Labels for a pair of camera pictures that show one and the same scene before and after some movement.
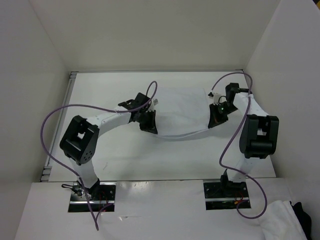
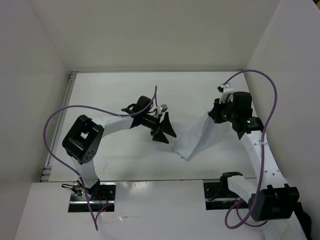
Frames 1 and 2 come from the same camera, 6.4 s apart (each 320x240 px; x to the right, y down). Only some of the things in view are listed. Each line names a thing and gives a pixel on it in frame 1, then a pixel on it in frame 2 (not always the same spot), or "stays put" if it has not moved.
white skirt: [181, 111] to [202, 134]
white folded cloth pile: [280, 221] stays put
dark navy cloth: [304, 218] stays put
